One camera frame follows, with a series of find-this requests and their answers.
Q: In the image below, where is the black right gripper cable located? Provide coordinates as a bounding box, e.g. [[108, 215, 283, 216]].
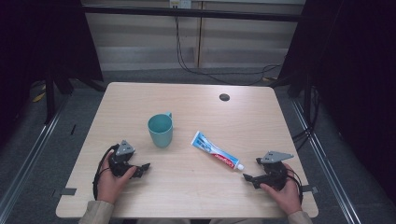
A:
[[285, 168, 304, 205]]

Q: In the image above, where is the black metal stand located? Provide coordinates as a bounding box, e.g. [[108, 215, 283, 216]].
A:
[[44, 70, 58, 125]]

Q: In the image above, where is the metal floor rail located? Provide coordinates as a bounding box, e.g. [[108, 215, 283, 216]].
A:
[[0, 92, 69, 217], [290, 98, 362, 224]]

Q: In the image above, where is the black curtain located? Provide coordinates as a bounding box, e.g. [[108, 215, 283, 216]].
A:
[[0, 0, 105, 147], [277, 0, 396, 204]]

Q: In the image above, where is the grey tape strip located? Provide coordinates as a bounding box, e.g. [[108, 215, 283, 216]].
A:
[[301, 185, 319, 195]]

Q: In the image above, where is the yellow floor scrap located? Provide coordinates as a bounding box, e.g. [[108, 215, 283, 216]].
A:
[[32, 91, 47, 104]]

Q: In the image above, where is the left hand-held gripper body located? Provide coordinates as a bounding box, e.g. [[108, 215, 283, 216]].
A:
[[107, 139, 138, 178]]

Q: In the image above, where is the black wall cable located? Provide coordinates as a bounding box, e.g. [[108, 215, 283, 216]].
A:
[[174, 15, 283, 87]]

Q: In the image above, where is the black cable bundle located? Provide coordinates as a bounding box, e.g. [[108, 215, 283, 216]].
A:
[[291, 86, 322, 151]]

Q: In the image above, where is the person's right hand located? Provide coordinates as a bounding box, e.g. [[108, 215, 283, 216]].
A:
[[259, 162, 304, 217]]

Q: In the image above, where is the black horizontal bar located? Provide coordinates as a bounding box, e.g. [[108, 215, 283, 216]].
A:
[[81, 5, 304, 23]]

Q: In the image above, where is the person's left hand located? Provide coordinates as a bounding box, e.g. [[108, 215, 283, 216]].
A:
[[96, 151, 137, 205]]

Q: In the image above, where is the white wall socket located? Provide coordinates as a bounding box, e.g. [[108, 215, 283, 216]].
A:
[[168, 0, 192, 10]]

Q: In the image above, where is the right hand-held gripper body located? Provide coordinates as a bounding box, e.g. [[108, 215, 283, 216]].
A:
[[255, 150, 295, 191]]

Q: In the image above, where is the blue white toothpaste tube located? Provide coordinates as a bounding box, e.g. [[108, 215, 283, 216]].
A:
[[191, 130, 246, 172]]

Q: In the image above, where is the teal plastic cup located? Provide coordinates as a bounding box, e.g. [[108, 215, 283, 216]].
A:
[[147, 111, 174, 148]]

